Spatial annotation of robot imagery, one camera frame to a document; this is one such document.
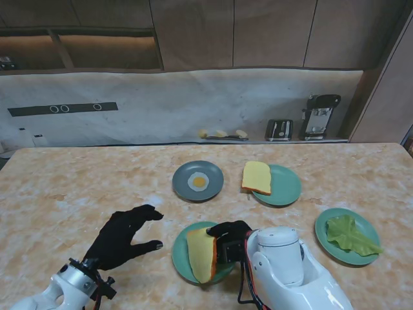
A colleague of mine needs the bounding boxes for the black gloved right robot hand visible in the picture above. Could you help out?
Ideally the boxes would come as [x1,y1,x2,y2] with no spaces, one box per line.
[206,220,253,242]

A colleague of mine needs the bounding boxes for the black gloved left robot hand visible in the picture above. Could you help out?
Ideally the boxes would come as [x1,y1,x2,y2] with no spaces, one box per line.
[83,204,165,271]

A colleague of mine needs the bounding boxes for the yellow bread slice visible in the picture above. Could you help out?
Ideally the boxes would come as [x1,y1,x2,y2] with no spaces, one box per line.
[241,161,272,196]
[186,227,217,284]

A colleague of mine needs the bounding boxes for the fried egg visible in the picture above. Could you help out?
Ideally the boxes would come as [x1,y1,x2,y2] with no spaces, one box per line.
[187,172,212,192]

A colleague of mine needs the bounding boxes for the green lettuce leaf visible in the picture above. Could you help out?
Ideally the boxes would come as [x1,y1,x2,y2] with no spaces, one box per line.
[325,214,385,256]

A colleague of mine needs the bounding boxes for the green bread plate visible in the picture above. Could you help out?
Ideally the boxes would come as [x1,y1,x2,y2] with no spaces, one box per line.
[251,163,303,207]

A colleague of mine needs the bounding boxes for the green lettuce plate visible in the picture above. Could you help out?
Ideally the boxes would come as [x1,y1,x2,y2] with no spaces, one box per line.
[314,207,381,267]

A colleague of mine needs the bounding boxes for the grey plate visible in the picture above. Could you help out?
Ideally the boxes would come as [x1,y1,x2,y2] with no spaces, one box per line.
[172,160,225,203]

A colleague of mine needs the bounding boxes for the dark cutting board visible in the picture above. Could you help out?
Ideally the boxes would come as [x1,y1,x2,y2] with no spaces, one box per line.
[202,134,249,141]

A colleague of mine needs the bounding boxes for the black silver toaster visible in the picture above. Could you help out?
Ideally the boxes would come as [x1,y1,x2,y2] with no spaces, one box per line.
[265,118,294,141]

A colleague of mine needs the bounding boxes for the tall white container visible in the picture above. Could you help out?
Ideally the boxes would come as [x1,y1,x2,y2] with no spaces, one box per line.
[15,127,33,149]

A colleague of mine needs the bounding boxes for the black silver coffee machine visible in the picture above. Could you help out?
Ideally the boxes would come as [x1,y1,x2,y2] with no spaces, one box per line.
[299,93,341,141]

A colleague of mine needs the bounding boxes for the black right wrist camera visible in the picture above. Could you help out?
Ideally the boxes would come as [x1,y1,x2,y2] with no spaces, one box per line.
[215,237,248,265]

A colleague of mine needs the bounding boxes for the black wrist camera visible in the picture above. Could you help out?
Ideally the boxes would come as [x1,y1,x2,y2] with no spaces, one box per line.
[93,276,117,301]
[215,237,248,265]

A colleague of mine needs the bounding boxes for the red black right arm cable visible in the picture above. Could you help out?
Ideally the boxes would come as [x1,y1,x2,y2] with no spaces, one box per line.
[237,231,268,307]

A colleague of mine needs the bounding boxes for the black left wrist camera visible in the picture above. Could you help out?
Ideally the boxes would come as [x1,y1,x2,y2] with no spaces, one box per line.
[93,276,117,301]

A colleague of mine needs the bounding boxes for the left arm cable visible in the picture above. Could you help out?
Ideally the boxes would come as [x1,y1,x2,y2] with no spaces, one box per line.
[92,274,107,310]

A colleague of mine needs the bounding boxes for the black wall socket strip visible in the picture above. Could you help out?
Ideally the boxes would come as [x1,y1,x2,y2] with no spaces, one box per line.
[7,101,119,117]

